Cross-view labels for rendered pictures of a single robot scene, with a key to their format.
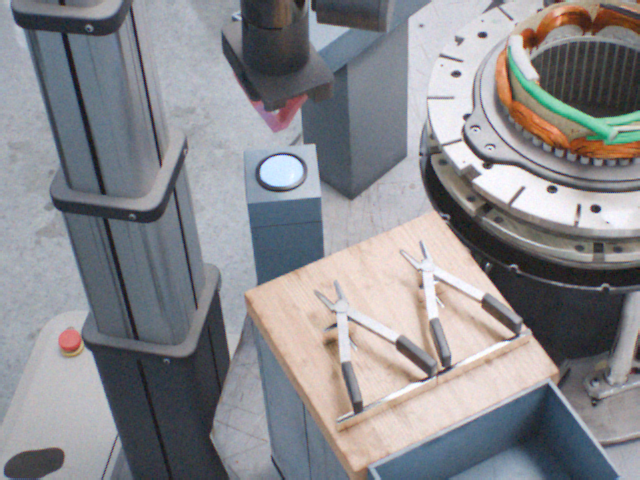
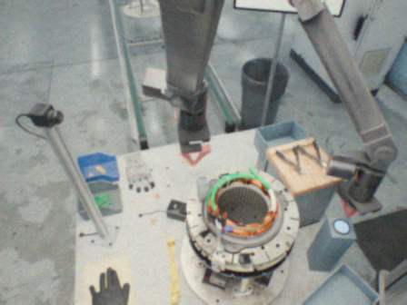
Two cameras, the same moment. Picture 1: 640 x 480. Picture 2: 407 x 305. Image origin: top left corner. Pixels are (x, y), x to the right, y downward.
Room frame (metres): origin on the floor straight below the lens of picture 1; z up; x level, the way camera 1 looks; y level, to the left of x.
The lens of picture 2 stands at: (1.31, -0.32, 1.83)
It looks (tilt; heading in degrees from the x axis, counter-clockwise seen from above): 47 degrees down; 187
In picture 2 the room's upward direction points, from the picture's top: straight up
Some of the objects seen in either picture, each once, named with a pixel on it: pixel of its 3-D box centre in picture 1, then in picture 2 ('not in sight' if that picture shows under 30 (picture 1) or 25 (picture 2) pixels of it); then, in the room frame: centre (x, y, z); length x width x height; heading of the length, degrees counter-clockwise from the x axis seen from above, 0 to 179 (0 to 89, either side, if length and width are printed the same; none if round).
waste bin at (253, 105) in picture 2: not in sight; (261, 98); (-0.80, -0.07, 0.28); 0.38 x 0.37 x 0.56; 112
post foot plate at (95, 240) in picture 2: not in sight; (104, 234); (0.82, -0.76, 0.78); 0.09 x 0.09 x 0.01; 87
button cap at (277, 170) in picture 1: (281, 172); (341, 227); (0.83, 0.03, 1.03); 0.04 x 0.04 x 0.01
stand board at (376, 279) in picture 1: (398, 339); (302, 164); (0.62, -0.06, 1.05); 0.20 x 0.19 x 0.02; 25
